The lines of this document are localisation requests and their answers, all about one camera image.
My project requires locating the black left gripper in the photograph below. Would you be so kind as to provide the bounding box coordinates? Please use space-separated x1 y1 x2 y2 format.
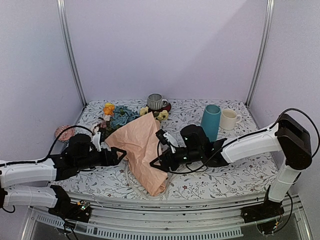
75 146 127 171

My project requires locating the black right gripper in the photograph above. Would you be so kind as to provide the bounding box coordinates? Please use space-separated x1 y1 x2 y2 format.
149 147 203 174

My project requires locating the cream ribbon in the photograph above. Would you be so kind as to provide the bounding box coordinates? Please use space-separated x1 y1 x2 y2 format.
124 162 176 201

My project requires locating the flower bouquet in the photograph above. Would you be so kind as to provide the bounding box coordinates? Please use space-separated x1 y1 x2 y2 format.
98 102 168 197

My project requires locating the teal vase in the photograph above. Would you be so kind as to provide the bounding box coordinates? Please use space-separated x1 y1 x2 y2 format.
200 104 222 142

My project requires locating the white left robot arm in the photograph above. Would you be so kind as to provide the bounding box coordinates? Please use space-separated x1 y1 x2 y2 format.
0 133 127 223

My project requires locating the dark red saucer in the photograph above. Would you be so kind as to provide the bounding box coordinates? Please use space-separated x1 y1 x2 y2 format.
159 103 172 113

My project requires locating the striped cup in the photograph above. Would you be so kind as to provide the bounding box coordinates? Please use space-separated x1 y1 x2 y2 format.
147 93 169 111

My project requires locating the cream mug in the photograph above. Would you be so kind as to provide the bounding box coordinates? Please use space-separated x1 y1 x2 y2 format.
219 108 242 131

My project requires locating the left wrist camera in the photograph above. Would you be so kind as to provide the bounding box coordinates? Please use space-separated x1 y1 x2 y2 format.
92 128 106 152

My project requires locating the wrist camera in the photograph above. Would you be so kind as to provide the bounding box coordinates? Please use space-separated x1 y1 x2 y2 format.
92 128 106 152
155 129 179 154

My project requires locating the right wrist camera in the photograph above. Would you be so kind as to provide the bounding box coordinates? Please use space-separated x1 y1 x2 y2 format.
155 129 179 154

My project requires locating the aluminium table front rail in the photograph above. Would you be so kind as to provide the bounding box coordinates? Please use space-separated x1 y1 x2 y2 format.
21 193 315 240

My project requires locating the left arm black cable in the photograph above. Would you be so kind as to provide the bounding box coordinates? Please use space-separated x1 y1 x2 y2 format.
0 124 95 167

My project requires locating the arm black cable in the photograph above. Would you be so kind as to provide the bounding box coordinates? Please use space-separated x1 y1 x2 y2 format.
0 124 95 167
156 107 320 233

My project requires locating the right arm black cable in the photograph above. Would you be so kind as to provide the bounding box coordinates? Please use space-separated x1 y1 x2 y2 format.
156 107 320 233

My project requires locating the left aluminium frame post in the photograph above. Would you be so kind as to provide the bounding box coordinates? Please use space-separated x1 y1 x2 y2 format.
56 0 88 108

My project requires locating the aluminium frame post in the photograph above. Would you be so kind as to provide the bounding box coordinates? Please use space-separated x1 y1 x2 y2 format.
56 0 88 108
245 0 275 109

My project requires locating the right aluminium frame post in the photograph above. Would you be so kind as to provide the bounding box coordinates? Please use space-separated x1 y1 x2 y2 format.
245 0 275 109

